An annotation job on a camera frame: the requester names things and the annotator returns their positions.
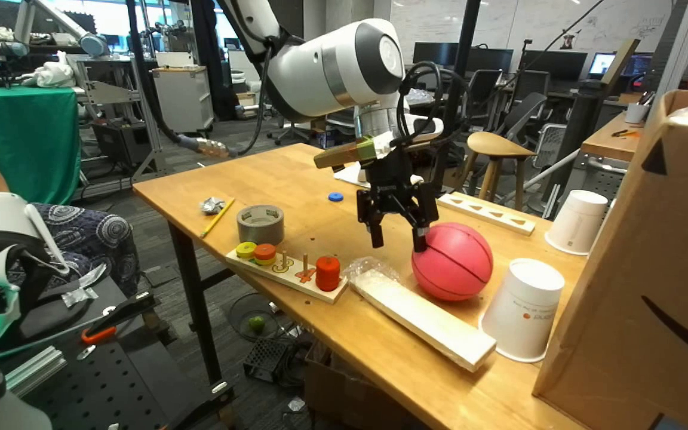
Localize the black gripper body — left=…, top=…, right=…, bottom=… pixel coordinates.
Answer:
left=355, top=145, right=441, bottom=217

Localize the red rubber basketball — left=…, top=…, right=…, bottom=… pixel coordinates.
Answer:
left=411, top=220, right=494, bottom=303

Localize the wooden strip with holes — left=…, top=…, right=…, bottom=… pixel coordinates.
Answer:
left=438, top=188, right=537, bottom=236

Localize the wooden stool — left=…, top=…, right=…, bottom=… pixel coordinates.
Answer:
left=458, top=130, right=534, bottom=211

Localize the black office chair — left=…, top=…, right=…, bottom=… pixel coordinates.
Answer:
left=460, top=67, right=503, bottom=123

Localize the white paper cup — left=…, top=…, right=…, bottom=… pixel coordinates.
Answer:
left=543, top=188, right=611, bottom=258
left=477, top=257, right=569, bottom=365

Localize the black vertical pole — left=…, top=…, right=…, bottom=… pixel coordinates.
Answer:
left=438, top=0, right=483, bottom=198

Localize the black computer monitor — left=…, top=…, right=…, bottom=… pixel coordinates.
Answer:
left=411, top=40, right=516, bottom=80
left=518, top=48, right=589, bottom=83

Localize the yellow pencil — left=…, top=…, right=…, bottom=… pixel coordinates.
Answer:
left=199, top=197, right=236, bottom=242

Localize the crumpled silver foil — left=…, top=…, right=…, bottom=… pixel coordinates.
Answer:
left=199, top=193, right=228, bottom=217

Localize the wooden side desk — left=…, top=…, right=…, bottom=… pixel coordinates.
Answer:
left=581, top=110, right=649, bottom=163

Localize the large printed cardboard box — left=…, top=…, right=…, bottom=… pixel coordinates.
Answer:
left=532, top=89, right=688, bottom=430

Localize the white cabinet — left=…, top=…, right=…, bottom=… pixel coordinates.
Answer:
left=153, top=64, right=214, bottom=136

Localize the laptop with blue screen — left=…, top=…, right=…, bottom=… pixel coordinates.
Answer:
left=588, top=51, right=654, bottom=82

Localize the person in patterned trousers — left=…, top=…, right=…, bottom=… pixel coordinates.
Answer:
left=0, top=94, right=142, bottom=300

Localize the black perforated metal table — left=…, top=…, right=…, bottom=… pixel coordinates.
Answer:
left=8, top=272, right=234, bottom=430

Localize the green cloth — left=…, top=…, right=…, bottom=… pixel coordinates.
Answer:
left=0, top=83, right=83, bottom=209

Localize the white VR headset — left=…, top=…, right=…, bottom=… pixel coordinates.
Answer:
left=0, top=188, right=71, bottom=345

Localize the tan wrist camera box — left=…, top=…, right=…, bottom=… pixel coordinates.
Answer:
left=313, top=130, right=399, bottom=173

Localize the red ring stack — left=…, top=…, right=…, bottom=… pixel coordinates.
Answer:
left=313, top=254, right=343, bottom=295

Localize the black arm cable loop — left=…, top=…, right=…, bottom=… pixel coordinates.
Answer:
left=395, top=61, right=464, bottom=198

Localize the orange ring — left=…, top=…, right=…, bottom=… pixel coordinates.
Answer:
left=254, top=242, right=279, bottom=266

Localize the grey duct tape roll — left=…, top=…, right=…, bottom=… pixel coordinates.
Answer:
left=234, top=204, right=286, bottom=246

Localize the orange handled tool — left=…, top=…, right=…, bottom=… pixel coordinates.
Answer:
left=79, top=323, right=120, bottom=347

